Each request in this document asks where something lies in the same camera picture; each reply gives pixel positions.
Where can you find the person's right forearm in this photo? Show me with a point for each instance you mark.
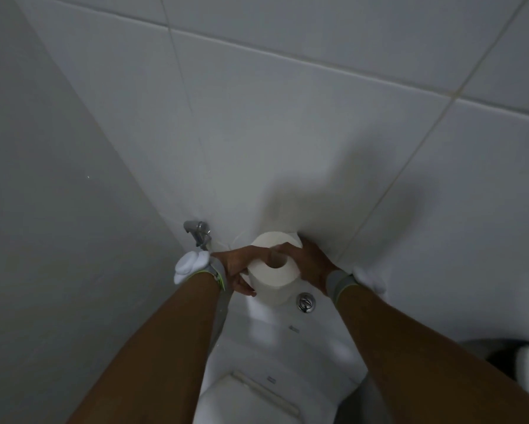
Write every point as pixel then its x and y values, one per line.
pixel 423 370

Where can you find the person's left forearm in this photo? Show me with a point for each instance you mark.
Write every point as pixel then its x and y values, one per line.
pixel 158 357

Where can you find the chrome flush button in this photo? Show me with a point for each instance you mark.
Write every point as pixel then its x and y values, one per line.
pixel 305 302

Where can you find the white tracker with gray wristband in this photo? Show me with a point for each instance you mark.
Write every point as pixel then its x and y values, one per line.
pixel 370 280
pixel 189 264

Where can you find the person's right hand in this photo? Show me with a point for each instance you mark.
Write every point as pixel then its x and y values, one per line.
pixel 313 267

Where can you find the gray trash bin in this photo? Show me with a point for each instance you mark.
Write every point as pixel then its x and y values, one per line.
pixel 472 346

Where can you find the person's left hand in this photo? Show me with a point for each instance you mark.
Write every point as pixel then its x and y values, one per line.
pixel 235 264

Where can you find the chrome bidet sprayer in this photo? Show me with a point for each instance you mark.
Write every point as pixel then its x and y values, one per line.
pixel 196 227

